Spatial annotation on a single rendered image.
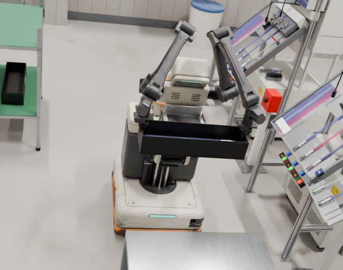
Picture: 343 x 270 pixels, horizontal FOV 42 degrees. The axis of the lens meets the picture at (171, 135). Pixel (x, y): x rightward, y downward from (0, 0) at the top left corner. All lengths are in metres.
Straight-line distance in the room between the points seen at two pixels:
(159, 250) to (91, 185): 1.62
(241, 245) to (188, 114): 0.86
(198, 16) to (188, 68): 3.80
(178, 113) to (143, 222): 0.87
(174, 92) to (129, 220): 0.98
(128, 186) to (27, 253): 0.81
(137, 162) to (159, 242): 1.13
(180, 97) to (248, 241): 0.92
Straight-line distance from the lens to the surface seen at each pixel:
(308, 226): 3.36
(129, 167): 3.26
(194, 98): 2.70
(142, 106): 2.19
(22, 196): 3.58
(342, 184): 3.36
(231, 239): 2.33
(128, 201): 3.16
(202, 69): 2.58
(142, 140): 2.30
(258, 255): 2.31
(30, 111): 3.89
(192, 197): 3.30
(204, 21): 6.33
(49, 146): 4.08
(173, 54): 2.30
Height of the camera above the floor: 2.40
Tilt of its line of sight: 33 degrees down
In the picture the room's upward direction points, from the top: 12 degrees clockwise
